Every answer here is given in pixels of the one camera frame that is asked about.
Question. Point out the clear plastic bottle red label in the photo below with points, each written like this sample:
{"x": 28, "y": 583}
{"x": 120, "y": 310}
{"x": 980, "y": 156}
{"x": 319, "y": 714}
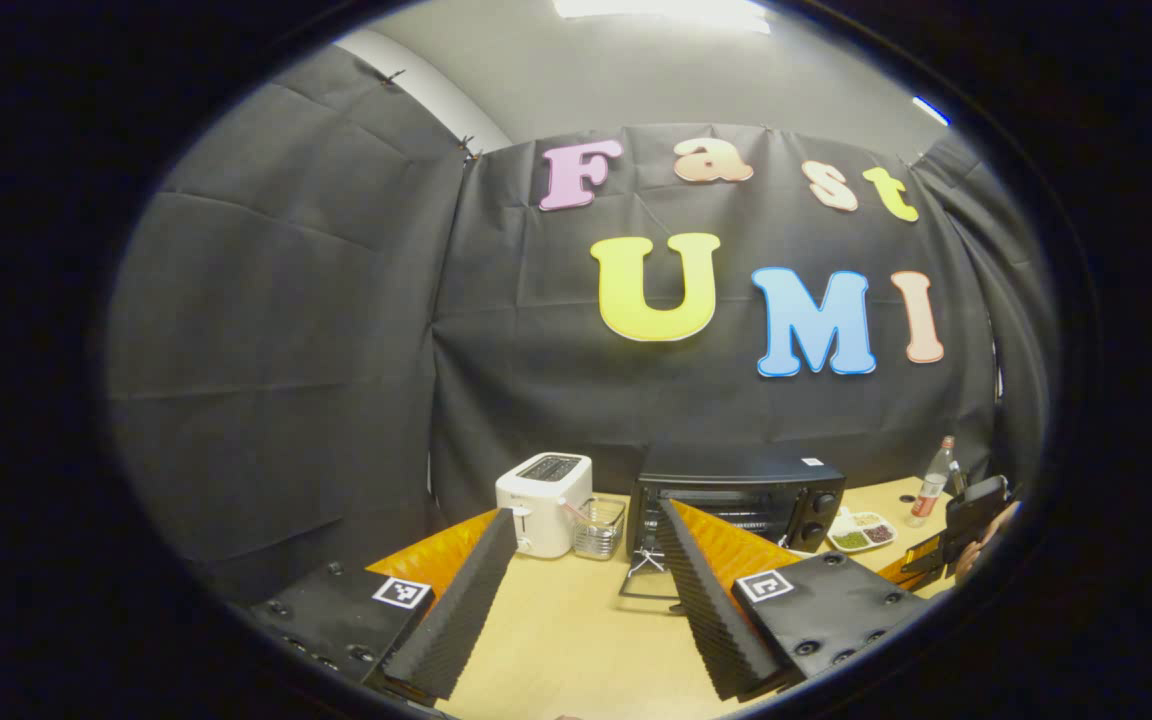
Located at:
{"x": 931, "y": 485}

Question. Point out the white divided plate with beans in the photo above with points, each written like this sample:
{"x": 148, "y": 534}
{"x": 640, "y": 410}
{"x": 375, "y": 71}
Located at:
{"x": 861, "y": 530}

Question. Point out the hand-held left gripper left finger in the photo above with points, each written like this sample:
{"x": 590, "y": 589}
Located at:
{"x": 456, "y": 620}

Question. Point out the black backdrop cloth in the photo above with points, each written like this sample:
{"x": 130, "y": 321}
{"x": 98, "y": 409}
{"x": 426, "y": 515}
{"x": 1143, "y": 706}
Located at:
{"x": 286, "y": 350}

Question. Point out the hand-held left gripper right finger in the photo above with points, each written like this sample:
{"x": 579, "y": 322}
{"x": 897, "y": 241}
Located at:
{"x": 706, "y": 610}

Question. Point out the red checked stick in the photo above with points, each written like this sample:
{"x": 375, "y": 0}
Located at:
{"x": 576, "y": 512}

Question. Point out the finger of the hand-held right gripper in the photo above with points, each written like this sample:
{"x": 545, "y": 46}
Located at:
{"x": 971, "y": 510}

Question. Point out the black electric oven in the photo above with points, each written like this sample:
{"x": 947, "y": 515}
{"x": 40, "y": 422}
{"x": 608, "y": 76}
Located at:
{"x": 736, "y": 480}

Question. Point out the white toaster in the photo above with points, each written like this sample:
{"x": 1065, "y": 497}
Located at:
{"x": 541, "y": 500}

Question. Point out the large ceiling light panel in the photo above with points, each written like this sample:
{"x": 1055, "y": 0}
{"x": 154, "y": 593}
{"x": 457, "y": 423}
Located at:
{"x": 666, "y": 10}

